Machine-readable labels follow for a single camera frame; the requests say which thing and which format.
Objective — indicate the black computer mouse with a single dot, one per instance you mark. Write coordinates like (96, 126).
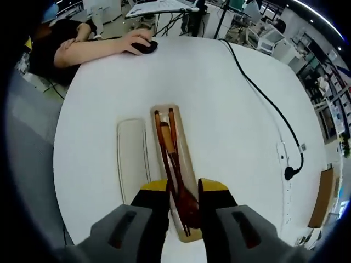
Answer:
(146, 48)

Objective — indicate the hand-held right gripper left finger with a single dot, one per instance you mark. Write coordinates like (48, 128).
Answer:
(123, 235)

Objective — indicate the white laptop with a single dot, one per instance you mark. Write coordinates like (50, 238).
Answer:
(164, 5)

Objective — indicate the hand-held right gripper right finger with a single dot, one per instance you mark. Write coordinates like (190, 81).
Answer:
(241, 235)

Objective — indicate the small green plant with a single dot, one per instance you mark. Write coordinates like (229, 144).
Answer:
(346, 145)

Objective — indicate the beige cutlery case base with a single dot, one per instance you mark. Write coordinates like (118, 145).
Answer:
(186, 153)

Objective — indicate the white power strip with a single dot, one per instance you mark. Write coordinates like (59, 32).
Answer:
(282, 153)

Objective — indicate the brown cardboard box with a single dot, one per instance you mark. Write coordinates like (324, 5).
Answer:
(322, 197)

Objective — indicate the black tripod stand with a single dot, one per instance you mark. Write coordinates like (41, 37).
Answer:
(220, 19)

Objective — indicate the beige cutlery case lid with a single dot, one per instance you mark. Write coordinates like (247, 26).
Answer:
(131, 153)

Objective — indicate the brown wooden chopstick utensil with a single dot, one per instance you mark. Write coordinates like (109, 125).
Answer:
(158, 128)
(172, 128)

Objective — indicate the brown wooden spoon utensil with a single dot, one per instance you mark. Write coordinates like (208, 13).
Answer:
(189, 208)

